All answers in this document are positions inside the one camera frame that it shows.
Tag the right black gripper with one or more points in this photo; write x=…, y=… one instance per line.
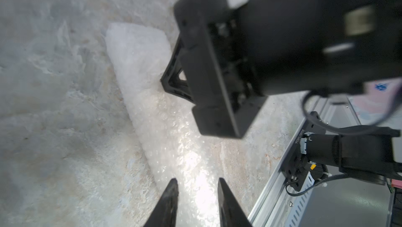
x=218, y=74

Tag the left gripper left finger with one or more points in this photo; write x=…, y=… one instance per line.
x=165, y=212

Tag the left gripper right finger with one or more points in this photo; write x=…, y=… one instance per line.
x=230, y=212

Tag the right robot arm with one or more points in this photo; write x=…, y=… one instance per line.
x=322, y=47

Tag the white slotted cable duct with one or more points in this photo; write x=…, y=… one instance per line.
x=296, y=206

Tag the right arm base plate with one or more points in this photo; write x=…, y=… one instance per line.
x=296, y=164

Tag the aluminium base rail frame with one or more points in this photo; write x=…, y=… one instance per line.
x=337, y=203

